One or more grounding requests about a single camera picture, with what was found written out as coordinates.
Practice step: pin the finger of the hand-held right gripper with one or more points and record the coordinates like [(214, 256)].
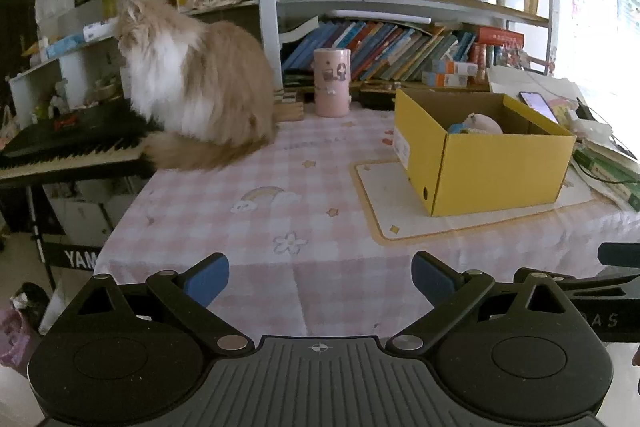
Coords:
[(620, 254), (600, 282)]

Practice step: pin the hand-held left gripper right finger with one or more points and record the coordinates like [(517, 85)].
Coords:
[(431, 277)]

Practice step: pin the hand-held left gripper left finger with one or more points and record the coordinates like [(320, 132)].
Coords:
[(207, 279)]

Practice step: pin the yellow cardboard box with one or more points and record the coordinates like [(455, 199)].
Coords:
[(500, 177)]

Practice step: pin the pink pig toy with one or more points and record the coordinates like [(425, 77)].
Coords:
[(482, 123)]

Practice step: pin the pink checkered desktop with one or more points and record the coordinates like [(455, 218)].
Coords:
[(250, 217)]

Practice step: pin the cream desk mat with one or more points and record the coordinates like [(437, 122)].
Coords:
[(395, 207)]

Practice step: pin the green thick book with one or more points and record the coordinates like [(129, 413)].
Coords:
[(610, 174)]

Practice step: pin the white plastic box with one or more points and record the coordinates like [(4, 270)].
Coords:
[(595, 129)]

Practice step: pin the black keyboard stand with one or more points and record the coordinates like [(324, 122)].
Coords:
[(80, 257)]

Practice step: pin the black power adapter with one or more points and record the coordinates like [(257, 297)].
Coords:
[(585, 111)]

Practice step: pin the black smartphone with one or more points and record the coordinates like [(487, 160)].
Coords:
[(537, 104)]

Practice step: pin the dark cloth bundle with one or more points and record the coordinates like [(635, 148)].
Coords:
[(31, 297)]

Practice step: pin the black rectangular box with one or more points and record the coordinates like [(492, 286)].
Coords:
[(375, 101)]

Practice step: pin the wooden chess box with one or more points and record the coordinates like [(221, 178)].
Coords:
[(289, 109)]

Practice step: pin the black piano keyboard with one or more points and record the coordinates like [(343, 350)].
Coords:
[(65, 147)]

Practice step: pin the orange white small box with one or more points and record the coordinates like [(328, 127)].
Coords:
[(455, 67), (445, 81)]

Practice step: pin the cream white fluffy cat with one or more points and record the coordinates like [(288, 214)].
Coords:
[(200, 82)]

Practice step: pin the pink plastic bag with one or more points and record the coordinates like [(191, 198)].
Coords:
[(17, 337)]

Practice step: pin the stack of white papers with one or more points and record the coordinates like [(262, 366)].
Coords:
[(525, 79)]

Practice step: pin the pink cylindrical pen holder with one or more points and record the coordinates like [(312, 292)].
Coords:
[(331, 92)]

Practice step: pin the row of colourful books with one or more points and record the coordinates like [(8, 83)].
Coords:
[(380, 49)]

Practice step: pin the red boxed book set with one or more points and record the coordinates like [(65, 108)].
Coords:
[(500, 38)]

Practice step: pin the white low shelf unit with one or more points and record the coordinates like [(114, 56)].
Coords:
[(75, 67)]

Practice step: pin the blue tissue pack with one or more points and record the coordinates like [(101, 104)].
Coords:
[(65, 46)]

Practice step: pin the white bookshelf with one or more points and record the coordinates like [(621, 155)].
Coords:
[(267, 7)]

